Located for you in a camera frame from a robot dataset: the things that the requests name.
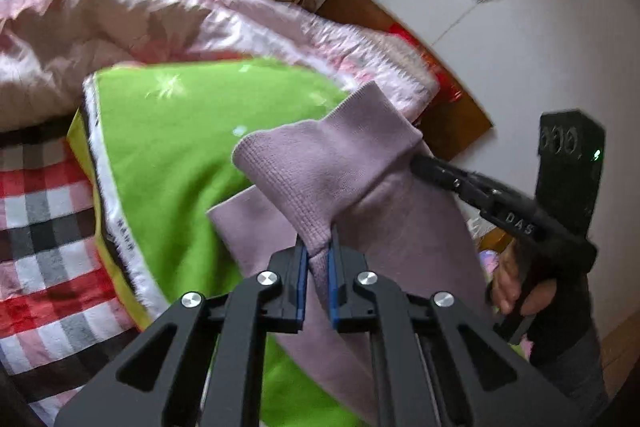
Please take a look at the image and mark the lilac fleece pants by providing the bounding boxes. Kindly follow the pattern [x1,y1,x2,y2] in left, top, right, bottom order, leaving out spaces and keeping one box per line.
[208,83,490,422]

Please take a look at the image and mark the person's right hand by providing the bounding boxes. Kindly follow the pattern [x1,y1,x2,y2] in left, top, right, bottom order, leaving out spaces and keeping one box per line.
[490,239,556,317]

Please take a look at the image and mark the left wooden headboard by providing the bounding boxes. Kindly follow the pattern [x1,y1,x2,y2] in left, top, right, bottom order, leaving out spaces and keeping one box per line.
[317,0,494,160]

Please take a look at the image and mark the red embroidered pillow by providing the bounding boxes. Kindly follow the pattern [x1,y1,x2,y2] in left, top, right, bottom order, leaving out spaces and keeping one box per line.
[386,23,463,106]

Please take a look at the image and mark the red plaid bed sheet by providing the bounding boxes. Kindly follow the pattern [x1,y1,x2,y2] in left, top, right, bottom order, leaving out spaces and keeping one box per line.
[1,117,138,426]

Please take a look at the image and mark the green cartoon blanket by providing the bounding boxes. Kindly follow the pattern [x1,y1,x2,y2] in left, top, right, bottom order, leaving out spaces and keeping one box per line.
[70,58,359,426]

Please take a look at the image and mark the pink satin quilt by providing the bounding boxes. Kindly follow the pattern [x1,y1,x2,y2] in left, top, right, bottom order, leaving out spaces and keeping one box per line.
[1,0,427,131]

